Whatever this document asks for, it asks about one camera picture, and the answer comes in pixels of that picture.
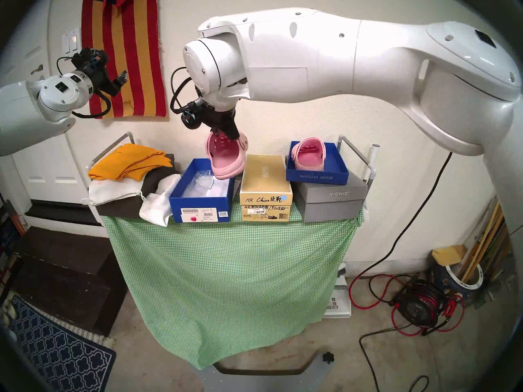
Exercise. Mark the blue floral ceramic pot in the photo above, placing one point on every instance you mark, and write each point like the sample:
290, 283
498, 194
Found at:
443, 281

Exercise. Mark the green checkered tablecloth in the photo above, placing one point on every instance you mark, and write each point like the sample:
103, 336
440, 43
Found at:
224, 272

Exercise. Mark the grey Vionic shoe box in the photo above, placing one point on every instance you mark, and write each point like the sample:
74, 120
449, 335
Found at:
331, 207

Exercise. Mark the white tissue paper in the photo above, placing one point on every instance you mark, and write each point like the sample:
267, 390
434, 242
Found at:
204, 185

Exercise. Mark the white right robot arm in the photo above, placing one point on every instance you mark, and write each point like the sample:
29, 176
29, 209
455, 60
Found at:
327, 56

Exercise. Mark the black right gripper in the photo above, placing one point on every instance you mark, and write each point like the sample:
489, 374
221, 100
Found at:
218, 116

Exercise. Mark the yellow foam block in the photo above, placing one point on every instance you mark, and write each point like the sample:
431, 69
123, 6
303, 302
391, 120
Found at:
449, 254

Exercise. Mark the stacked books clutter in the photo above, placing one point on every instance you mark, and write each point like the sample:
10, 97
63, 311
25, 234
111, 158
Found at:
12, 232

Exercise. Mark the white panel door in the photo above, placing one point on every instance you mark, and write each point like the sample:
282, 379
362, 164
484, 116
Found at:
53, 174

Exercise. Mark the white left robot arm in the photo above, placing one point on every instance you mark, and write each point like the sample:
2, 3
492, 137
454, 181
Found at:
24, 109

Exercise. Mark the tan handwritten shoe box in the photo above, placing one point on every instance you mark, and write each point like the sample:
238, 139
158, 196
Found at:
263, 174

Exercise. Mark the white dust bag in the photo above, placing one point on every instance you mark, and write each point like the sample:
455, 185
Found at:
157, 209

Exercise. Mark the burlap striped flag hanging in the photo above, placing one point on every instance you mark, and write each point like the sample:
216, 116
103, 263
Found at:
139, 68

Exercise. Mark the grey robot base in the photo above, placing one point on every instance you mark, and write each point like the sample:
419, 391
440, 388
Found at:
261, 385

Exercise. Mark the white folded cloth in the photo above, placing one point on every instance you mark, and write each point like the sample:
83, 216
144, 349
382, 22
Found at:
110, 191

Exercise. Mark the blue labelled shoe box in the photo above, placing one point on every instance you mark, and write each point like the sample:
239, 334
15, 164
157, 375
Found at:
196, 205

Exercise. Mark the blue Stuart Weitzman box lid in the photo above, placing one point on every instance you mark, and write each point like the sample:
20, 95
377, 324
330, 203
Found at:
318, 177

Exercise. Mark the white light switch plate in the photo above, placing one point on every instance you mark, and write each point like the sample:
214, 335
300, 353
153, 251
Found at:
71, 42

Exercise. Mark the black star knob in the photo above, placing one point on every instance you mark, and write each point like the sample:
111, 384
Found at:
328, 357

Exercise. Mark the pink clog shoe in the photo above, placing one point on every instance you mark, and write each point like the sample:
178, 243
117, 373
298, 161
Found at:
226, 162
308, 156

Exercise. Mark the yellow folded cloth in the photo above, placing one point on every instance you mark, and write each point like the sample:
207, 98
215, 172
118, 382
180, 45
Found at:
126, 160

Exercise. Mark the silver door latch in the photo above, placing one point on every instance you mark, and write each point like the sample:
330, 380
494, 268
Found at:
36, 69

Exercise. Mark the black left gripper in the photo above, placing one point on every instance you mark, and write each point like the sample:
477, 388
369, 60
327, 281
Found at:
92, 74

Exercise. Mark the blue patterned rug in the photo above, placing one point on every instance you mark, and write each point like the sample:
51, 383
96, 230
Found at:
61, 354

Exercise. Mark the dark wooden step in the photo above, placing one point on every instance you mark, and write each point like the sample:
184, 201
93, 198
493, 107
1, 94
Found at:
69, 272

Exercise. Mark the white appliance under table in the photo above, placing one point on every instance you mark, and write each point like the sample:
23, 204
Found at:
339, 305

